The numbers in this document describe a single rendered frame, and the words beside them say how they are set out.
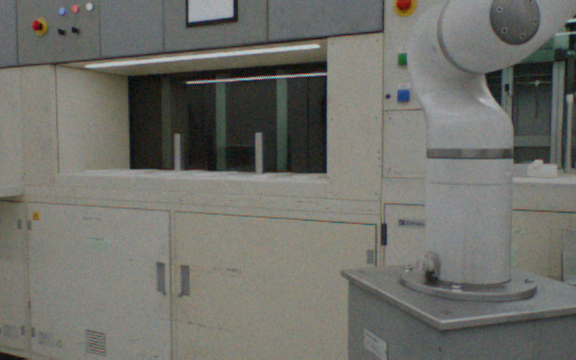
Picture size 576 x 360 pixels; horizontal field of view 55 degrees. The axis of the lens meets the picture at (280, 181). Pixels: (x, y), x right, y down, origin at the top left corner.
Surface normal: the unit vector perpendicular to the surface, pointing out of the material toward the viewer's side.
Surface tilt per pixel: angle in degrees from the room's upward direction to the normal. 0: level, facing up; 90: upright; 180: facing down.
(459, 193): 90
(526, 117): 90
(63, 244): 90
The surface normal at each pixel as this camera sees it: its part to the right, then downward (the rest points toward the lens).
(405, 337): -0.95, 0.03
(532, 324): 0.31, 0.07
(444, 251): -0.79, 0.04
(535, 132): -0.45, 0.06
